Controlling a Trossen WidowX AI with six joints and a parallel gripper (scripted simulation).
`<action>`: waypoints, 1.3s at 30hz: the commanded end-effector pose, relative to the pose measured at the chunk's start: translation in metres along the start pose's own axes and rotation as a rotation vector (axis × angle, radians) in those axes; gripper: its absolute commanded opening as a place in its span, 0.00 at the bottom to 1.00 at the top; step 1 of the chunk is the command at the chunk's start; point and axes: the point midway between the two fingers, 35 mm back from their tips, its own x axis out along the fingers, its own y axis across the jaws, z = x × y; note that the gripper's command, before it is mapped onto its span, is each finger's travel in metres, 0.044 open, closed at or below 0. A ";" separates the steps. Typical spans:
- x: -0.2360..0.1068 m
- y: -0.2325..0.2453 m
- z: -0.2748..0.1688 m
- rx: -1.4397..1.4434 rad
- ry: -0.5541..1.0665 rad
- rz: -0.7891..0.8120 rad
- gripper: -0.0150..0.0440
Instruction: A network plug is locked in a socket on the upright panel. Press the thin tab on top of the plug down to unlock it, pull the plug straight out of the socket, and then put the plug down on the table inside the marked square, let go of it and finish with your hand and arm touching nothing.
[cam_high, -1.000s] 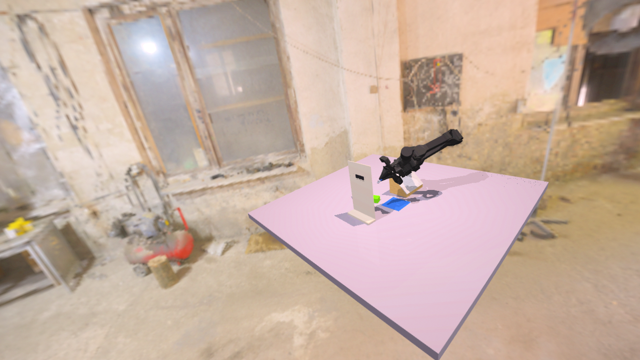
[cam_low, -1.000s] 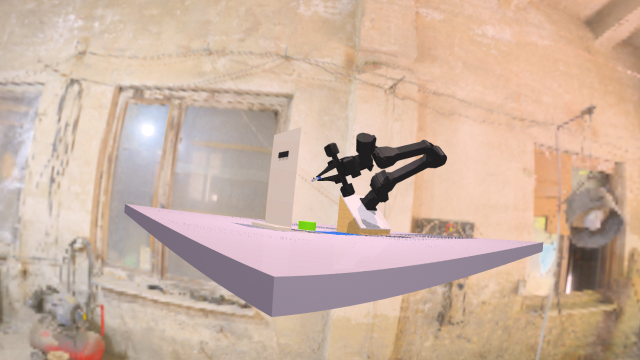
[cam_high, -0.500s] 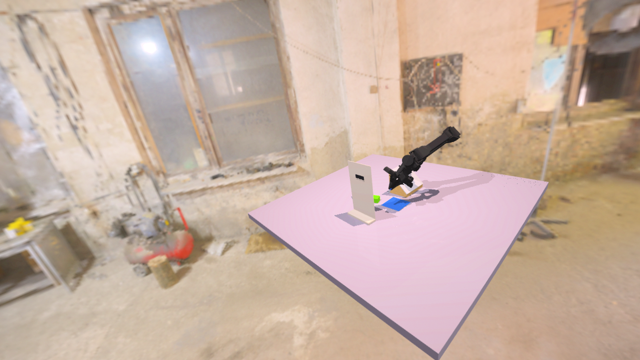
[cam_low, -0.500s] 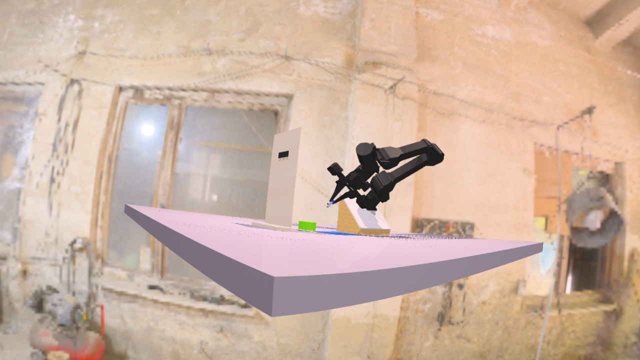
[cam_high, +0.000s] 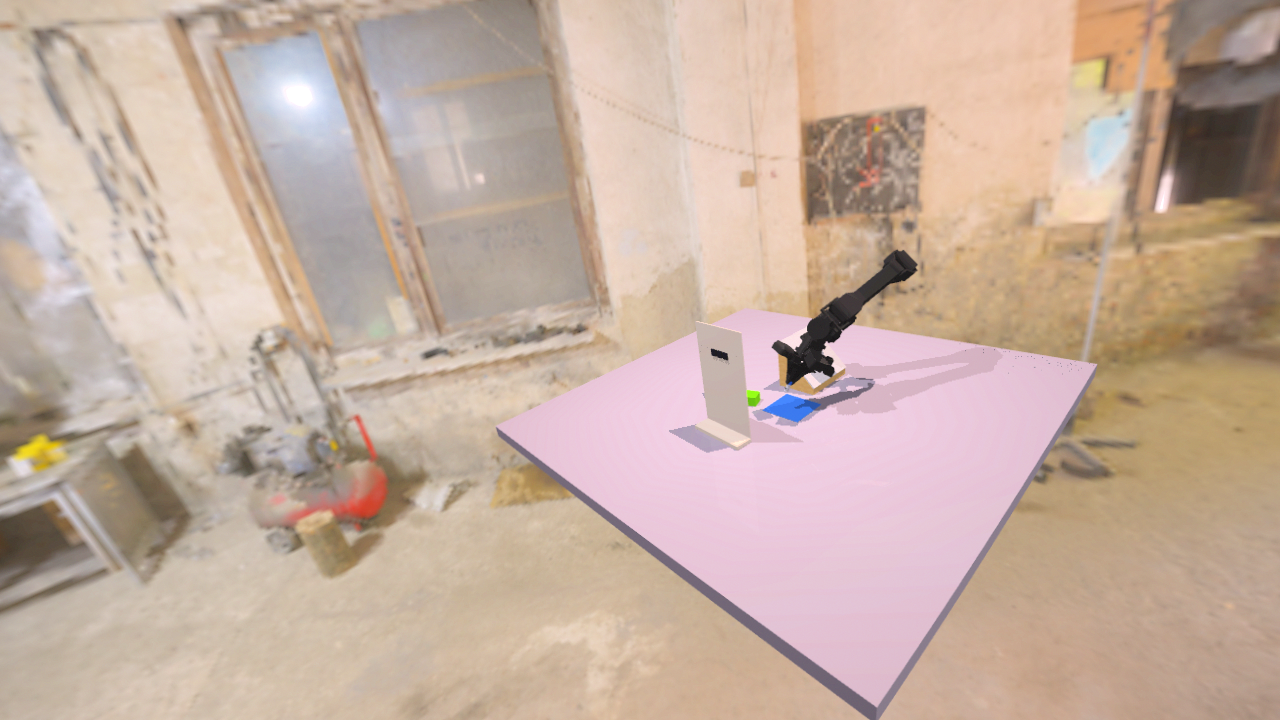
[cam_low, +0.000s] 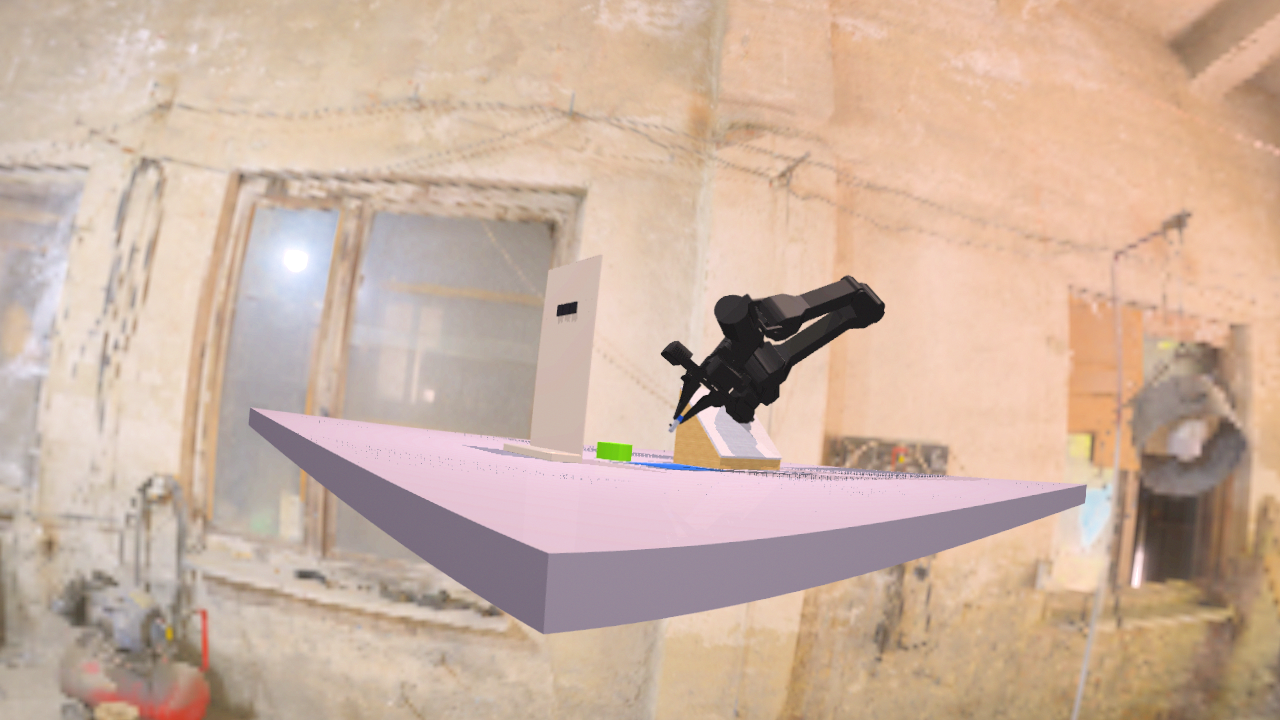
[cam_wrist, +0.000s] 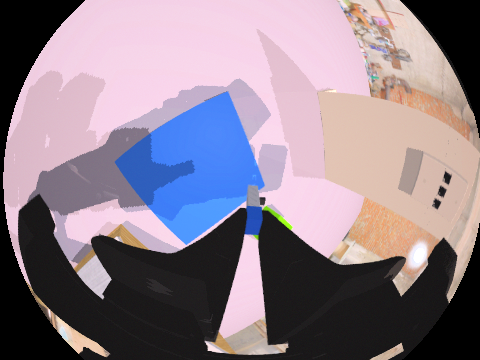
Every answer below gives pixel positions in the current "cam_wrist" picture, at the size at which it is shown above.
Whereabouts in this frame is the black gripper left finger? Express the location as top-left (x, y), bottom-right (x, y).
top-left (91, 208), bottom-right (247, 343)

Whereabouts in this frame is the green block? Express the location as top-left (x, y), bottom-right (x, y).
top-left (252, 205), bottom-right (293, 240)

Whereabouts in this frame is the blue square marking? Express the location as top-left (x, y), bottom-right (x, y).
top-left (115, 91), bottom-right (264, 245)

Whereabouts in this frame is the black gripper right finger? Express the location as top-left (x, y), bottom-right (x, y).
top-left (259, 211), bottom-right (407, 345)

